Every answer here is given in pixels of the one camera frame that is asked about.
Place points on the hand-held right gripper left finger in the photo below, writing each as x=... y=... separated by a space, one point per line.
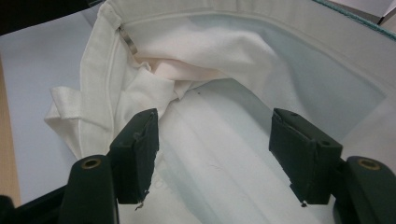
x=135 y=155

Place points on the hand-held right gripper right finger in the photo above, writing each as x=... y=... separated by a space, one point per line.
x=302 y=152

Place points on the white tote bag green orange patches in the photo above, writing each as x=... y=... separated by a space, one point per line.
x=233 y=77

